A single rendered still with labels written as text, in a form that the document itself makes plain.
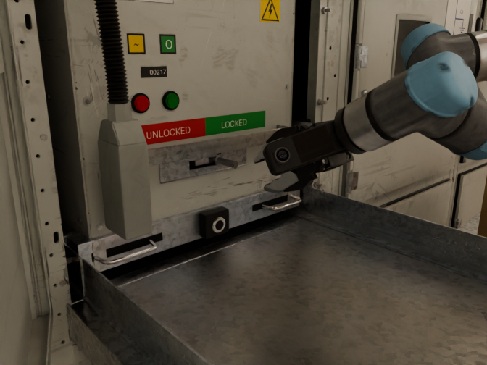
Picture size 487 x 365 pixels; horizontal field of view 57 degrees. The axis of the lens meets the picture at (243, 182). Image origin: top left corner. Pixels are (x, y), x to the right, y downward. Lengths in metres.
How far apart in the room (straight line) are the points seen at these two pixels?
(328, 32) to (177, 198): 0.49
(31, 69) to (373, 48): 0.77
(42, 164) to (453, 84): 0.53
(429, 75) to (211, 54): 0.43
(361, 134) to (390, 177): 0.70
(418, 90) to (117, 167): 0.41
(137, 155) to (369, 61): 0.66
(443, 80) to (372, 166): 0.68
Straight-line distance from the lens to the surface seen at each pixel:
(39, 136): 0.67
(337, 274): 0.82
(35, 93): 0.67
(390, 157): 1.28
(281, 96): 0.99
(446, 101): 0.56
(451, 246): 0.91
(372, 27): 1.13
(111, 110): 0.66
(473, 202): 1.92
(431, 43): 0.73
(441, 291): 0.82
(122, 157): 0.65
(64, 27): 0.73
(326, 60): 1.03
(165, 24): 0.80
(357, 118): 0.61
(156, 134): 0.80
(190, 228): 0.87
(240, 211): 0.95
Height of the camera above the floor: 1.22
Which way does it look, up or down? 17 degrees down
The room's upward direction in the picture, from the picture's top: straight up
